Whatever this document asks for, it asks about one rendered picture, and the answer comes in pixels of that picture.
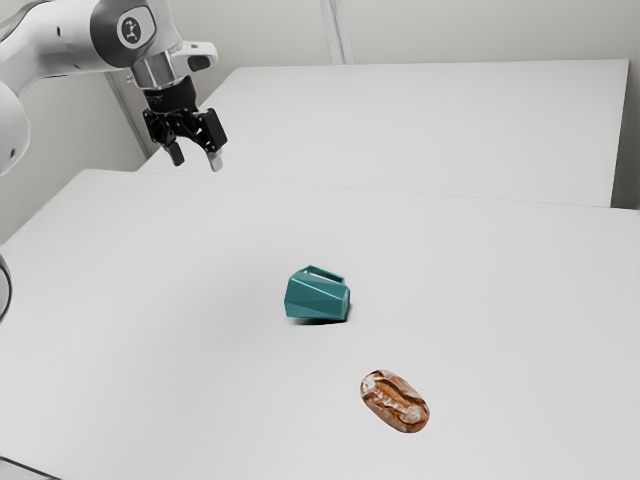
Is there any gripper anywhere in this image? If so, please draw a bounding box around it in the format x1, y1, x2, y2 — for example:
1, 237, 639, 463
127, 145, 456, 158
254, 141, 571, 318
140, 78, 230, 173

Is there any teal faceted mug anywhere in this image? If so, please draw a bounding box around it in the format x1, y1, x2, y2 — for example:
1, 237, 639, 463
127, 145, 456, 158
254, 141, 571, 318
283, 265, 352, 322

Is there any brown crusty bread loaf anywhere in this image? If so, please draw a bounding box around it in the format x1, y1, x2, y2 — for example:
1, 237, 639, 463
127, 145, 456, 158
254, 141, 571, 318
359, 368, 432, 435

